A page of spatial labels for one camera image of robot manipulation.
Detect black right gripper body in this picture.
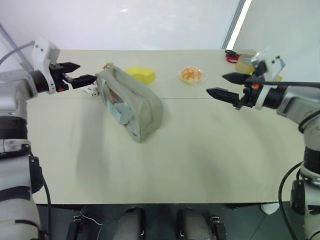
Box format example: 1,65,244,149
234,61,266,111

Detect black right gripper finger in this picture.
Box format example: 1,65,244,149
205,87,241,106
222,72,251,86

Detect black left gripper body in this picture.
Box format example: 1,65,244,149
48,62,76,93

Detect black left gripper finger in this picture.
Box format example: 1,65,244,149
59,61,82,74
71,74,98,90

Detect grey-green fabric pouch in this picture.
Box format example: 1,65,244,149
95,65,165,144

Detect small white toy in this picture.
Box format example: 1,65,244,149
83,84,101,97

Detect clear plastic container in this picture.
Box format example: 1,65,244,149
236,49,258,75

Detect red and black scissors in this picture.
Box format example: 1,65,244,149
224,49,240,65

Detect wrapped orange bread bun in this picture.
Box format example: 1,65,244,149
177,66,209,86

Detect yellow foam sponge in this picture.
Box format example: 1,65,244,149
124,66,157,87

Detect white rounded foot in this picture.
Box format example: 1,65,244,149
260,202,281,216

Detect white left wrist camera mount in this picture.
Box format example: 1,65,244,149
31,36,61,95

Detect grey cable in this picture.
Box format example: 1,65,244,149
0,41,35,65

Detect white window frame strip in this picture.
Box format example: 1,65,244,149
221,0,252,51

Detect grey metal frame bar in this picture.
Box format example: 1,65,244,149
0,23,35,73

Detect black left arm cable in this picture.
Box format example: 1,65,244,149
29,154,53,240

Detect black bracket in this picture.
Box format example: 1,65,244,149
65,214,85,240
210,215,227,240

